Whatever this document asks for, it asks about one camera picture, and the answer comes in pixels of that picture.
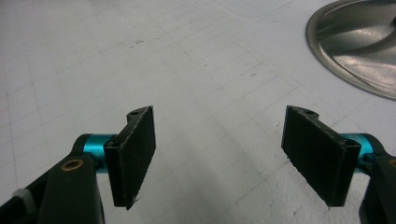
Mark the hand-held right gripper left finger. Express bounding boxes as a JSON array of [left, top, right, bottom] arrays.
[[103, 105, 157, 211]]

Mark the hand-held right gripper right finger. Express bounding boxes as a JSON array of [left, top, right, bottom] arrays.
[[280, 105, 362, 208]]

